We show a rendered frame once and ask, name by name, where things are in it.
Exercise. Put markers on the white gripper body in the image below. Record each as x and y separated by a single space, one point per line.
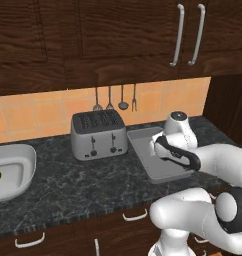
155 145

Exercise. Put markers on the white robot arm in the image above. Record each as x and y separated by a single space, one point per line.
189 213

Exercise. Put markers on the grey baking tray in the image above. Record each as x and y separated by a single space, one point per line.
143 150

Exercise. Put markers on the hanging grey fork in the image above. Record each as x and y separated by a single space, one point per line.
134 100

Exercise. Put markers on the hanging grey ladle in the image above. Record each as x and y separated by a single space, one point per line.
123 105

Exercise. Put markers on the silver four-slot toaster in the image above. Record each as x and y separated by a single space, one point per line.
99 140

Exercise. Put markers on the hanging grey slotted spatula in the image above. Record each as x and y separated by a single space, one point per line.
97 106

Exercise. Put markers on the dark wood tall cabinet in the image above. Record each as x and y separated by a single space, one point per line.
229 106

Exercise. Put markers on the dark wood drawer front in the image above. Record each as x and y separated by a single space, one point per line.
126 233
56 240

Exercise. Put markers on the dark wood cupboard door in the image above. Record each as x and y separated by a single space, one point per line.
26 43
119 36
226 33

